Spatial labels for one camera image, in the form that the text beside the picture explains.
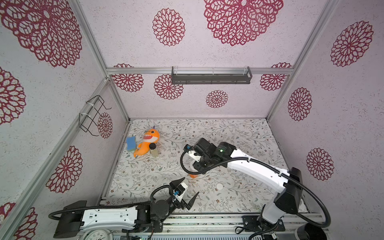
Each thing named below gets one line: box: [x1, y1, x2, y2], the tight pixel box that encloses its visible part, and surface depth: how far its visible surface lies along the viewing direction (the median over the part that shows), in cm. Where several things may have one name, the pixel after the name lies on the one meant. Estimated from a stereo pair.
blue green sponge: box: [126, 136, 136, 152], surface depth 106 cm
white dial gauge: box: [80, 229, 114, 240], surface depth 69 cm
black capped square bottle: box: [149, 142, 159, 157], surface depth 96 cm
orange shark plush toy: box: [134, 126, 160, 158], surface depth 102 cm
